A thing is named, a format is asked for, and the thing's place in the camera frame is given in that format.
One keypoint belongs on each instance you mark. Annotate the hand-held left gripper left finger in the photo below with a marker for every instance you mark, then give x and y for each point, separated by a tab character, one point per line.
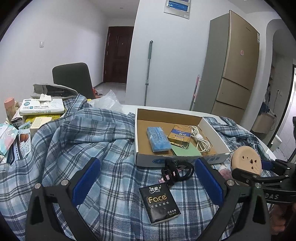
85	180

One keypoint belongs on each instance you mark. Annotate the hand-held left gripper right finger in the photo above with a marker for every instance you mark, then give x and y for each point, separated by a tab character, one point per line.
209	179

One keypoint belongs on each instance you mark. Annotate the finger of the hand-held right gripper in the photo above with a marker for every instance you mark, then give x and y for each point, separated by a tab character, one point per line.
245	176
277	165

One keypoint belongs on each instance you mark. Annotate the green cloth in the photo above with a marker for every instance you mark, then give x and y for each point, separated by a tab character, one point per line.
187	151

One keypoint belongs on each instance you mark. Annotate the gold foil packet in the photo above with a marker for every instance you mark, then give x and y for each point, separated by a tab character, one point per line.
179	136

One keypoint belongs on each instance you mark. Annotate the black tissue pack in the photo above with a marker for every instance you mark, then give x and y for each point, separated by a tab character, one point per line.
159	204

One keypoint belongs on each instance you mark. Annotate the blue tissue pack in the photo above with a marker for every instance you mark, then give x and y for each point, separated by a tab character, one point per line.
158	139

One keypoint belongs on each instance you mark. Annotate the cardboard box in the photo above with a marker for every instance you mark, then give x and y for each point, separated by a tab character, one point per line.
161	120

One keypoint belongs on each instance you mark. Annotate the person's right hand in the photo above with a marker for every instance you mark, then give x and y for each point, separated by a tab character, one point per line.
283	220

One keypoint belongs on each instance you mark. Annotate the blue plaid shirt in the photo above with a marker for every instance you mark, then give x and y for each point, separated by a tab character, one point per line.
92	139

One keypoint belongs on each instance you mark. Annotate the beige vanity cabinet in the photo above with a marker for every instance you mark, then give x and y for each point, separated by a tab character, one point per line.
262	122

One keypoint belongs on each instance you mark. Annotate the dark blue hanging cloth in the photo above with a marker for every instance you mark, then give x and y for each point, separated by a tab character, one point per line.
264	108

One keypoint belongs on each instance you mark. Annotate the flat yellow box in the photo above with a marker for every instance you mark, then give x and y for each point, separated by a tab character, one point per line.
56	117

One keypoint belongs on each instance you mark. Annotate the pale yellow box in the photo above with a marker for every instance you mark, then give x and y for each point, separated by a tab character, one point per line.
39	122

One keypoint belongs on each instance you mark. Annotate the green egg print packet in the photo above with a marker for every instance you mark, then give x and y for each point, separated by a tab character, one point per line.
24	139

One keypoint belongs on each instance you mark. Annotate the grey perforated strip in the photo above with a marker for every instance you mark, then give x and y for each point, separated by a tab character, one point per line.
12	153

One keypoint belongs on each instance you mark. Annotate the clear plastic bag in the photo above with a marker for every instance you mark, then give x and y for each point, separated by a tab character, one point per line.
108	102

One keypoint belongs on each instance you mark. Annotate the white tissue box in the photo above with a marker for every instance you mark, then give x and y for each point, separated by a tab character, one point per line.
41	107

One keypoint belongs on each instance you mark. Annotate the teal snack packet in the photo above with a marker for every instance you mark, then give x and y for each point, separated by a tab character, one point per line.
7	136

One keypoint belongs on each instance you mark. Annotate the small black white box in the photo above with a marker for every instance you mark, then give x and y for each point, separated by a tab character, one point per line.
17	121

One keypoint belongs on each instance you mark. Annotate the grey fabric bag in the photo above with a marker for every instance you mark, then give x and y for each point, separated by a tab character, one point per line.
53	89

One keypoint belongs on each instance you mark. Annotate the gold refrigerator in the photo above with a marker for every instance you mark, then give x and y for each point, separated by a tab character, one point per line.
235	69

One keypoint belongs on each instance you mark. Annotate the dark grey chair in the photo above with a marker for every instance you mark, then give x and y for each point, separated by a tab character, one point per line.
71	76

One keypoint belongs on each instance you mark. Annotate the pink lidded cup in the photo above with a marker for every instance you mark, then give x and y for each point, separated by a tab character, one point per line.
9	103

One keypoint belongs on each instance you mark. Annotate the pink fridge magnet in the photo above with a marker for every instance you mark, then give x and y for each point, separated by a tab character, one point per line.
241	52

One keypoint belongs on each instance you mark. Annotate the dark brown door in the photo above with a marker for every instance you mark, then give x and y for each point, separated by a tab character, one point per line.
118	55

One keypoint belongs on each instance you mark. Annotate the grey electrical panel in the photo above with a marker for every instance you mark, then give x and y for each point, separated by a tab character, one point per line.
177	10

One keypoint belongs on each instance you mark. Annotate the white wall socket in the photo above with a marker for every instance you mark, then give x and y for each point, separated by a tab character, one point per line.
280	93

